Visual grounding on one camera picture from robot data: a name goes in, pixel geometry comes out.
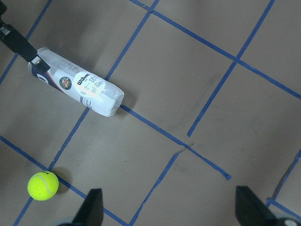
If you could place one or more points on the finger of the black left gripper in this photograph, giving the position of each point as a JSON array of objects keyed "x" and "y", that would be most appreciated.
[{"x": 17, "y": 43}]

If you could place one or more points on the clear Wilson tennis ball can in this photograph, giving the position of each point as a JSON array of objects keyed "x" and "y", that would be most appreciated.
[{"x": 76, "y": 82}]

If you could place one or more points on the yellow tennis ball centre back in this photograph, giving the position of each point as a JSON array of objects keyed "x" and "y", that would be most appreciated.
[{"x": 43, "y": 185}]

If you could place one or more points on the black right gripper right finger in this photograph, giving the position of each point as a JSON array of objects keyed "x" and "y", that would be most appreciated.
[{"x": 251, "y": 211}]

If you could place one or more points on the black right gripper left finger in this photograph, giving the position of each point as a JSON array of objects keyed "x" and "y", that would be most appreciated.
[{"x": 91, "y": 211}]

